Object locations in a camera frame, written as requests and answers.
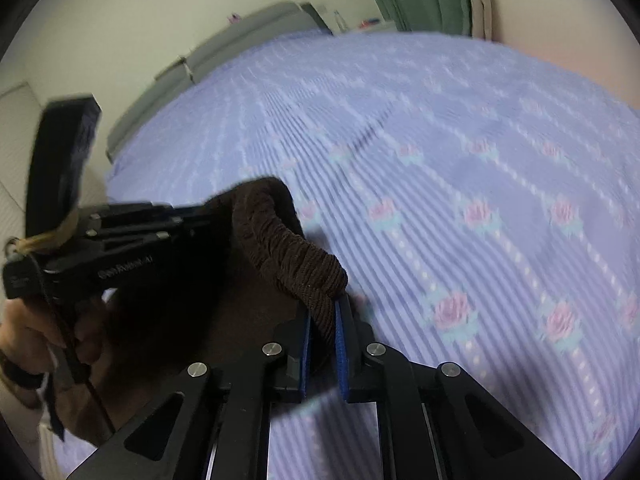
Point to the brown pants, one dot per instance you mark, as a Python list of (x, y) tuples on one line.
[(200, 310)]

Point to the dark wristband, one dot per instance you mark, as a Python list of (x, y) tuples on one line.
[(20, 374)]

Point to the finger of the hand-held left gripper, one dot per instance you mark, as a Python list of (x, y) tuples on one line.
[(150, 247), (140, 215)]

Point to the clear plastic bottle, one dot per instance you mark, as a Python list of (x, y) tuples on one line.
[(340, 21)]

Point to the person's left hand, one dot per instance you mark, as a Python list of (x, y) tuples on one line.
[(30, 330)]

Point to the purple floral bed sheet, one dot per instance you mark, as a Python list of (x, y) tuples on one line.
[(450, 135)]

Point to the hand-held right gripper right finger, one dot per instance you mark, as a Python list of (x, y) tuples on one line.
[(342, 360)]

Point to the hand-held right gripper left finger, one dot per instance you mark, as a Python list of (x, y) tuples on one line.
[(303, 360)]

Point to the grey headboard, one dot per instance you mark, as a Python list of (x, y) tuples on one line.
[(240, 40)]

